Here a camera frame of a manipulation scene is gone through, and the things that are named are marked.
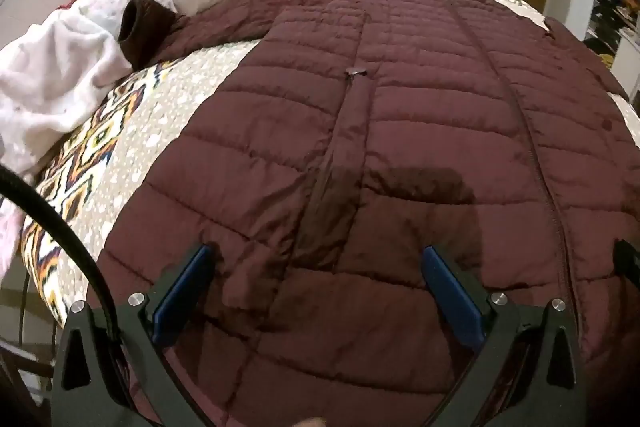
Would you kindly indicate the patterned beige bedspread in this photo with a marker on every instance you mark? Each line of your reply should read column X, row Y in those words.
column 150, row 142

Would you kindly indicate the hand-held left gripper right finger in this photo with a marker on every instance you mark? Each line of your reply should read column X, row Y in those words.
column 452, row 297

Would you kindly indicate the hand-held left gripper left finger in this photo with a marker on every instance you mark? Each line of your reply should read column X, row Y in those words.
column 182, row 292

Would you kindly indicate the wall poster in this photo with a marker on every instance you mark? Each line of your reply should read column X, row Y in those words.
column 612, row 14

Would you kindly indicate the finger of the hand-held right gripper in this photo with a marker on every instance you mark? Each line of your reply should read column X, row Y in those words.
column 629, row 259

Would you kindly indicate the maroon puffer jacket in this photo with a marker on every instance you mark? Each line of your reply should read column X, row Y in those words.
column 400, row 107

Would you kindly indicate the white pink fleece blanket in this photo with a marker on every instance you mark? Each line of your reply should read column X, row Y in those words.
column 60, row 62

